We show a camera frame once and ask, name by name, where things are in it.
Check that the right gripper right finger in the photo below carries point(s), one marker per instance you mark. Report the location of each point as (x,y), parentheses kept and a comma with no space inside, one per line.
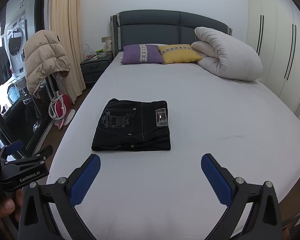
(264,219)

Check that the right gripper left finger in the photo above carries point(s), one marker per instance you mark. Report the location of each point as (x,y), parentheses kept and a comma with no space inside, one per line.
(36,219)

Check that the black denim pants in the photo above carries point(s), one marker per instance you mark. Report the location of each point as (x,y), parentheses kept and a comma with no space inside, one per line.
(133,126)

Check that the person's left hand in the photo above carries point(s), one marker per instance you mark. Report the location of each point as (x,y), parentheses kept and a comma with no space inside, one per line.
(11,206)

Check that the red and white bag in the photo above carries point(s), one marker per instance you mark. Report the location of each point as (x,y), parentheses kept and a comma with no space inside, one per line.
(61,110)

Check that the white bed sheet mattress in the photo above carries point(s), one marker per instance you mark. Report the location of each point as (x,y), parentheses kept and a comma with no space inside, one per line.
(164,194)

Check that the beige puffer jacket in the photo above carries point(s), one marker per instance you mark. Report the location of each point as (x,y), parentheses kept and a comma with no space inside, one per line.
(44,56)

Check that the dark grey nightstand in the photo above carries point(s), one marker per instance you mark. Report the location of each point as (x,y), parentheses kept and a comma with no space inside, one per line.
(92,70)

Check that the white washing machine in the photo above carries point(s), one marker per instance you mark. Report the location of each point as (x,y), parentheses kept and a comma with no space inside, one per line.
(15,40)

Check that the white folded duvet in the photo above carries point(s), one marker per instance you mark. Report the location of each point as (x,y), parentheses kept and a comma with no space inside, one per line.
(225,56)

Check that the purple pillow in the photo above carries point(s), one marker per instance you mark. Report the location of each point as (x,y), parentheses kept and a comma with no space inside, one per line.
(141,53)

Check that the beige curtain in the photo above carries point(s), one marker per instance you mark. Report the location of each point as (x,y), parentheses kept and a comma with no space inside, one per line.
(65,22)

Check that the yellow pillow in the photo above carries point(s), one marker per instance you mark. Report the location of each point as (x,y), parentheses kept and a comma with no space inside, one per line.
(178,53)

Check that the white wardrobe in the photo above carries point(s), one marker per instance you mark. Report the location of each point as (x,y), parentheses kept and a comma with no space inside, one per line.
(274,32)

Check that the dark grey headboard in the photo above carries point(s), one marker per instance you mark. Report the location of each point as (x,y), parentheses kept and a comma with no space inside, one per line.
(149,26)

